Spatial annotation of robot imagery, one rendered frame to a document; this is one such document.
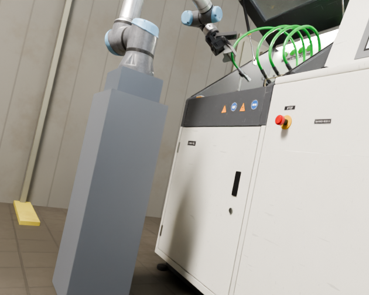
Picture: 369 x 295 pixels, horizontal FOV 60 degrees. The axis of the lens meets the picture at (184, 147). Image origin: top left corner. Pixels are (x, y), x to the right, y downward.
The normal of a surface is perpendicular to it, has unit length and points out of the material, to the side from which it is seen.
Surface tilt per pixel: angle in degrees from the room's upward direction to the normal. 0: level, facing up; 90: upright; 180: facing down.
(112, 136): 90
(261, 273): 90
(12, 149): 90
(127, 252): 90
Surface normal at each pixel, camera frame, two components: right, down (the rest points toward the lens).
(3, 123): 0.52, 0.06
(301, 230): -0.86, -0.20
